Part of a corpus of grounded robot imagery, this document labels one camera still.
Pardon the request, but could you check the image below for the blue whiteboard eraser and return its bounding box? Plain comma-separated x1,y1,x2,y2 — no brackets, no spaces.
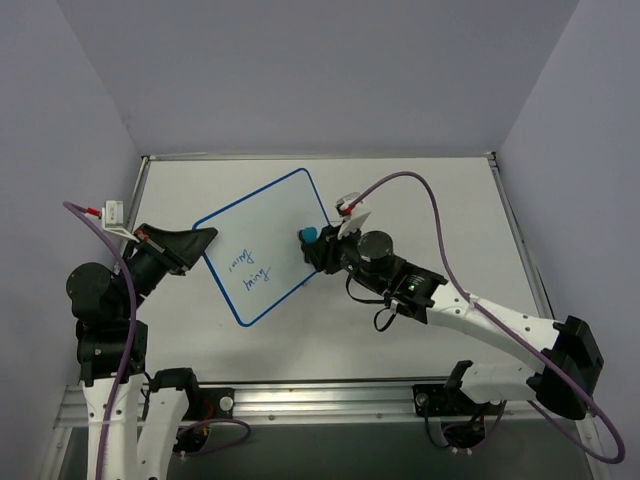
298,227,319,245

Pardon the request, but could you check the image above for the blue framed whiteboard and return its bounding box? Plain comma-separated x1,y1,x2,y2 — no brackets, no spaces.
193,168,330,327

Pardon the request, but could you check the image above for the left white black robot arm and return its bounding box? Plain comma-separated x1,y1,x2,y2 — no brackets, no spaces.
65,224,218,479

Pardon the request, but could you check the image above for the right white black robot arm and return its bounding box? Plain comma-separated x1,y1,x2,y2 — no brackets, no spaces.
297,226,604,420

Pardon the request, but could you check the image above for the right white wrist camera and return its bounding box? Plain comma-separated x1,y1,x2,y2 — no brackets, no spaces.
335,192,372,240

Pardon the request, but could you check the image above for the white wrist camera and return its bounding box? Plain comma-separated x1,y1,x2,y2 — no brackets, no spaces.
100,200,125,232
335,192,372,240

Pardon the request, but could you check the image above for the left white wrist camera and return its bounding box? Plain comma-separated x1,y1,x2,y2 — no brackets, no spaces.
100,200,125,232

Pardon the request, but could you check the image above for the right black cable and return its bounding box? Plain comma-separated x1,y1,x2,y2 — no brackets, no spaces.
345,277,401,333

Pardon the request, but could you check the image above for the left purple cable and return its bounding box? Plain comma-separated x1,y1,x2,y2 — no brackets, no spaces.
62,201,139,480

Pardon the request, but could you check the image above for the purple cable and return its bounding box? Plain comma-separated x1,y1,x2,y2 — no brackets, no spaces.
62,201,139,480
347,171,626,462

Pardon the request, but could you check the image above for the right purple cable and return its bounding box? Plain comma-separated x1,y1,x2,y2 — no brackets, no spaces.
347,171,626,462

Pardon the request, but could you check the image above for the aluminium front rail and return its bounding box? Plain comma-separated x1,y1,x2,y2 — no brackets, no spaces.
54,377,543,428

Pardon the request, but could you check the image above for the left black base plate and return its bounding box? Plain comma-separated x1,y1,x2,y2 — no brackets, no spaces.
185,387,235,421

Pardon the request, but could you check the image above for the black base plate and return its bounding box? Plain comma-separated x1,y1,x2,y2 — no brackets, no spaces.
185,387,235,421
412,383,474,417

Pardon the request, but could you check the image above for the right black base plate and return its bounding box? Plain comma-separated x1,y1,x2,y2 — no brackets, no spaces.
412,383,474,417

